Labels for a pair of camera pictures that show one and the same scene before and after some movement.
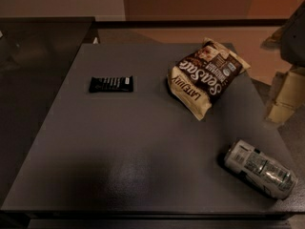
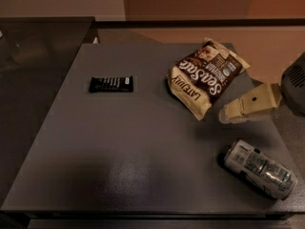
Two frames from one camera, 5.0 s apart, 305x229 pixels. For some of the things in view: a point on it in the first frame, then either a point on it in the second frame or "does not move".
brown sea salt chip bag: (202, 74) does not move
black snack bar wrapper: (111, 84) does not move
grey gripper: (295, 37) -> (294, 86)
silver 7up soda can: (260, 170) does not move
